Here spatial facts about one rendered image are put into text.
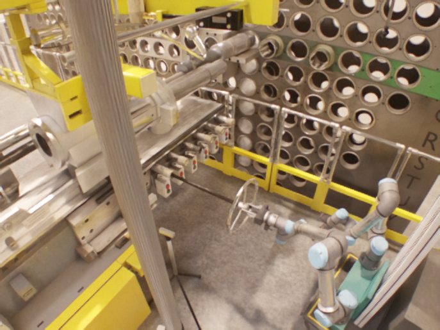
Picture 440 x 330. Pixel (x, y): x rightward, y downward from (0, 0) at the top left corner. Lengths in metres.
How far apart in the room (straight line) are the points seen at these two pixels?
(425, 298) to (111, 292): 1.78
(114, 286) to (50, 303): 0.41
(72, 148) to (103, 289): 0.87
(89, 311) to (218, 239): 1.36
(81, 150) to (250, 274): 1.67
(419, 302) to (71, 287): 1.99
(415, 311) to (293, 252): 1.32
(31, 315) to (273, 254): 1.91
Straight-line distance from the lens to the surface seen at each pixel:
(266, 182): 3.13
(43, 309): 2.02
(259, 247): 2.70
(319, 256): 1.48
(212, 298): 2.43
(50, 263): 2.00
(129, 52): 4.88
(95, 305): 1.90
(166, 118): 1.63
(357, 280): 2.19
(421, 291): 1.84
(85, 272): 2.03
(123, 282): 1.92
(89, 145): 1.76
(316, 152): 3.69
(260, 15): 1.22
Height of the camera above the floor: 2.20
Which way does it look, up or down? 39 degrees down
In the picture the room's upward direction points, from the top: straight up
